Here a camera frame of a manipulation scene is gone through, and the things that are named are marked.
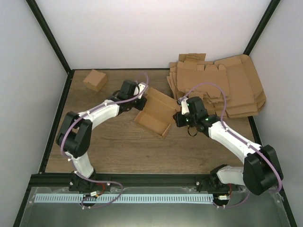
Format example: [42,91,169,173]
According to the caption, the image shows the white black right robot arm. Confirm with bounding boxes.
[173,96,283,195]

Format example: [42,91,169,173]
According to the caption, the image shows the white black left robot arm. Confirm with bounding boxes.
[56,80,148,191]

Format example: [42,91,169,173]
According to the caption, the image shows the folded small cardboard box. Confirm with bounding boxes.
[83,70,108,92]

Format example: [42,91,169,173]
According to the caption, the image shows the stack of flat cardboard boxes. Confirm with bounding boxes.
[167,53,266,118]

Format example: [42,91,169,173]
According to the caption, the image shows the grey metal front plate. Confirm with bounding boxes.
[16,187,291,227]

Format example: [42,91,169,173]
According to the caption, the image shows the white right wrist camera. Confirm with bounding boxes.
[178,96,189,115]

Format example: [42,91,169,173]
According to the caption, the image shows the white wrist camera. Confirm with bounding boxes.
[178,96,189,115]
[134,83,148,99]

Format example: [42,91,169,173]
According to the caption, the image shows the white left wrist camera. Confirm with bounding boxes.
[134,83,148,99]

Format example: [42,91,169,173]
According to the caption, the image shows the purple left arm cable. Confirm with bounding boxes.
[60,72,150,210]

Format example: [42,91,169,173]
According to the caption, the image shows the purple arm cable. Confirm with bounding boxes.
[182,81,284,209]
[60,72,150,210]

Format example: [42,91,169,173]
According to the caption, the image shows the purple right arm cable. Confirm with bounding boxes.
[182,81,284,209]

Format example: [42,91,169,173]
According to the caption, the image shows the black aluminium frame rail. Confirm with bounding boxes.
[30,173,280,190]

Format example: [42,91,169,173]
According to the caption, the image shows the light blue slotted cable duct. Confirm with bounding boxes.
[34,193,214,204]

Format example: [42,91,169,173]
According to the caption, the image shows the black right frame post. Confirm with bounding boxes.
[243,0,281,55]

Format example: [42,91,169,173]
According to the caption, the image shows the black frame post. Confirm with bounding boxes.
[25,0,71,73]
[243,0,281,55]

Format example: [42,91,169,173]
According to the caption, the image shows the black left frame post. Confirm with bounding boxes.
[25,0,71,73]

